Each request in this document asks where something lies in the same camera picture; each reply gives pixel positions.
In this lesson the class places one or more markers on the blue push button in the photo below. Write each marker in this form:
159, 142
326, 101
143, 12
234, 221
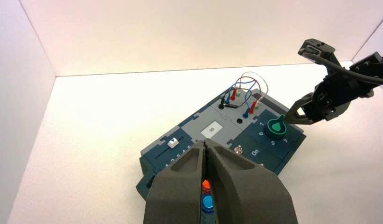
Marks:
207, 203

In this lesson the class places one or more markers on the red push button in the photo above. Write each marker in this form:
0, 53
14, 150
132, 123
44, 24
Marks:
205, 186

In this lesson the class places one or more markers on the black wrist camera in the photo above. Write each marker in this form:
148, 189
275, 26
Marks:
318, 49

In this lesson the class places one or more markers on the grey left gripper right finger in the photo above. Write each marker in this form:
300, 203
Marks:
250, 198

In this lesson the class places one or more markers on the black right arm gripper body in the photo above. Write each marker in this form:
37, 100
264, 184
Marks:
339, 92

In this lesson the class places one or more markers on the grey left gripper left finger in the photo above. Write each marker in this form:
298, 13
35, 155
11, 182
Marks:
175, 194

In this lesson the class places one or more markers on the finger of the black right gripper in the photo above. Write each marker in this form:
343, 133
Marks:
301, 103
308, 121

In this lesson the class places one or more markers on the white display label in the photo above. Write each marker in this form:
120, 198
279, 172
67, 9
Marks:
211, 130

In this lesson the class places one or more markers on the green pointer knob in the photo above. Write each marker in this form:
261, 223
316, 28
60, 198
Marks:
276, 128

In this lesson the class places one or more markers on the blue grey task board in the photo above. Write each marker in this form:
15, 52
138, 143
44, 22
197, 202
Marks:
194, 125

